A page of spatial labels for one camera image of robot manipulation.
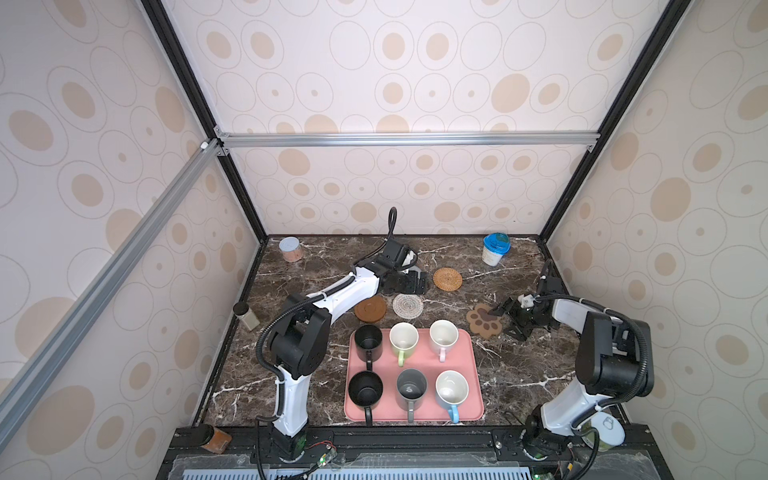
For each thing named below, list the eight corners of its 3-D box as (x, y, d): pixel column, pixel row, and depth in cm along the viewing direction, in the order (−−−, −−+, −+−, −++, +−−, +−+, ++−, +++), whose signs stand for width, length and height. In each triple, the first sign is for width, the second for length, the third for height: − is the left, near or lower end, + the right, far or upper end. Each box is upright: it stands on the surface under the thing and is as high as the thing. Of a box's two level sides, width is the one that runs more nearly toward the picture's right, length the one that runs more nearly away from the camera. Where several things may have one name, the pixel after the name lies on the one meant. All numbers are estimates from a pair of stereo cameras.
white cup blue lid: (482, 266, 112) (489, 249, 104) (478, 250, 117) (484, 232, 109) (505, 266, 112) (513, 249, 104) (499, 250, 117) (507, 232, 109)
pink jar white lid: (280, 262, 114) (275, 252, 110) (285, 246, 119) (281, 236, 115) (300, 262, 114) (296, 252, 110) (304, 246, 119) (301, 236, 115)
